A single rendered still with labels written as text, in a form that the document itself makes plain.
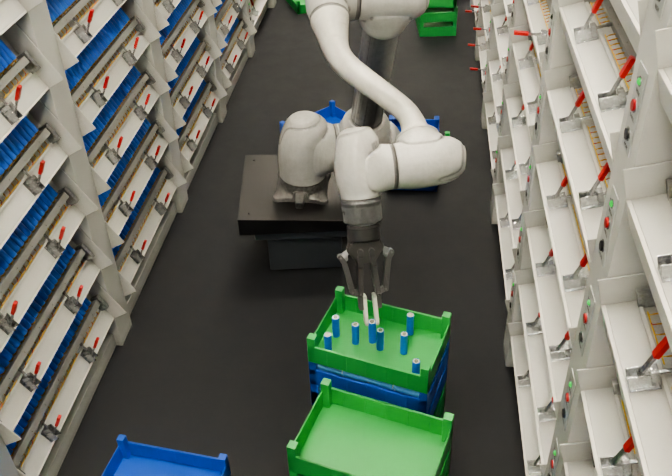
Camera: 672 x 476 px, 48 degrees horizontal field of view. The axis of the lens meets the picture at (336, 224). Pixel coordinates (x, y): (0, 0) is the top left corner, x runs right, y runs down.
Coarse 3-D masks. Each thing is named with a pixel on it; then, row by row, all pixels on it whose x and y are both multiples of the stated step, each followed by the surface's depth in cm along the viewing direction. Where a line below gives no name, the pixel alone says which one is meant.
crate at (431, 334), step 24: (336, 288) 194; (336, 312) 198; (360, 312) 197; (384, 312) 194; (408, 312) 190; (312, 336) 181; (360, 336) 191; (384, 336) 190; (408, 336) 190; (432, 336) 190; (312, 360) 184; (336, 360) 181; (360, 360) 177; (384, 360) 184; (408, 360) 184; (432, 360) 183; (408, 384) 176
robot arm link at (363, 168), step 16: (352, 128) 165; (368, 128) 165; (336, 144) 166; (352, 144) 162; (368, 144) 163; (384, 144) 167; (336, 160) 165; (352, 160) 163; (368, 160) 163; (384, 160) 163; (336, 176) 166; (352, 176) 163; (368, 176) 163; (384, 176) 164; (352, 192) 165; (368, 192) 165
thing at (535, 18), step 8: (528, 8) 209; (536, 8) 207; (544, 8) 206; (528, 16) 205; (536, 16) 203; (544, 16) 201; (528, 24) 211; (536, 24) 199; (544, 24) 198; (536, 32) 195; (536, 40) 192; (536, 48) 188; (544, 48) 187; (536, 56) 194
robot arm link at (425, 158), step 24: (312, 24) 190; (336, 24) 186; (336, 48) 183; (336, 72) 184; (360, 72) 179; (384, 96) 177; (408, 120) 172; (408, 144) 165; (432, 144) 165; (456, 144) 166; (408, 168) 164; (432, 168) 164; (456, 168) 166
